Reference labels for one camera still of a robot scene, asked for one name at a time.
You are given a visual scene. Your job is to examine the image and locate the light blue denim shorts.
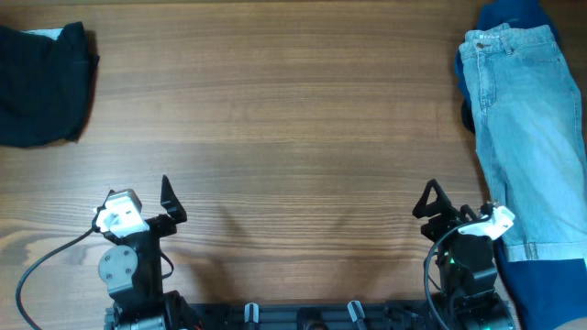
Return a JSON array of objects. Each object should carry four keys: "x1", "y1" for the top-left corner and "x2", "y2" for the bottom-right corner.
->
[{"x1": 459, "y1": 23, "x2": 586, "y2": 262}]

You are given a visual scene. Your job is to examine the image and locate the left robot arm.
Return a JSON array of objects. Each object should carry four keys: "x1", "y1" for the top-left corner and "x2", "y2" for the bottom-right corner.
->
[{"x1": 93, "y1": 176, "x2": 203, "y2": 330}]

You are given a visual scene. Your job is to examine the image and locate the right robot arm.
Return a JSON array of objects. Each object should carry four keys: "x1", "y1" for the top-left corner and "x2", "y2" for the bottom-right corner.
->
[{"x1": 413, "y1": 180, "x2": 515, "y2": 330}]

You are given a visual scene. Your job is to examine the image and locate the black folded garment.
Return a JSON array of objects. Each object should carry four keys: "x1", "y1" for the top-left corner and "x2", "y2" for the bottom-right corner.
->
[{"x1": 1, "y1": 22, "x2": 99, "y2": 148}]

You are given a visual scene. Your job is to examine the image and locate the white cloth under black garment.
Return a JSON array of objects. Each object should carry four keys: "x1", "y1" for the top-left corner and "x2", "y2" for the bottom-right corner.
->
[{"x1": 23, "y1": 28, "x2": 62, "y2": 40}]

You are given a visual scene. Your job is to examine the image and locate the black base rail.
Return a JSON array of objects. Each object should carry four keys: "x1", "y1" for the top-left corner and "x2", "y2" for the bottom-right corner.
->
[{"x1": 104, "y1": 300, "x2": 515, "y2": 330}]

